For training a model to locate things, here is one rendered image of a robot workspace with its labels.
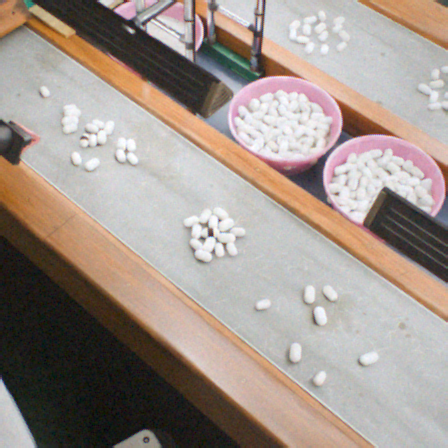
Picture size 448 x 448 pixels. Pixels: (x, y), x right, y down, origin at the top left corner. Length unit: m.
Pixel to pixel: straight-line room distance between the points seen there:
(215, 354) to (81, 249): 0.36
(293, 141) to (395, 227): 0.59
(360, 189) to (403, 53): 0.48
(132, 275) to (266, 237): 0.30
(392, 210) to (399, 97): 0.72
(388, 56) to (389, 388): 0.91
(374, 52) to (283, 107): 0.32
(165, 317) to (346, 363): 0.36
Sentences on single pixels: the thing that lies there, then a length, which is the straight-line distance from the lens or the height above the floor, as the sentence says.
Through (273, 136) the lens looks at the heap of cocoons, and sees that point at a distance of 1.82.
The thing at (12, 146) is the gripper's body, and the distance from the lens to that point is 1.59.
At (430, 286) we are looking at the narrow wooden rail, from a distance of 1.60.
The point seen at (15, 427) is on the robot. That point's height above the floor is 1.44.
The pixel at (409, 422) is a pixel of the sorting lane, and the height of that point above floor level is 0.74.
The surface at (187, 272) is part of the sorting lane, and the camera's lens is 1.58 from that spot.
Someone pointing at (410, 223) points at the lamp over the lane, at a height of 1.09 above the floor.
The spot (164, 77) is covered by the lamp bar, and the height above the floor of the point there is 1.07.
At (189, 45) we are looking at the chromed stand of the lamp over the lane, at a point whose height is 0.96.
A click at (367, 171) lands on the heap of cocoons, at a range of 1.77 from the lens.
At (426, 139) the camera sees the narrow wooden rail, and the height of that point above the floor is 0.76.
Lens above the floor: 2.09
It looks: 54 degrees down
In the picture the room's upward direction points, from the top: straight up
